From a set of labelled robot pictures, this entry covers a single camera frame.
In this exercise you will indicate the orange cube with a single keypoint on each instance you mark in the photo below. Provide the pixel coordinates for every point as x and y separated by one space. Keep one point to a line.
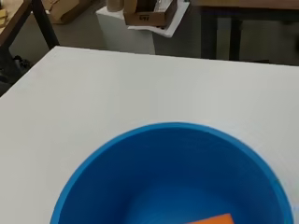
211 219

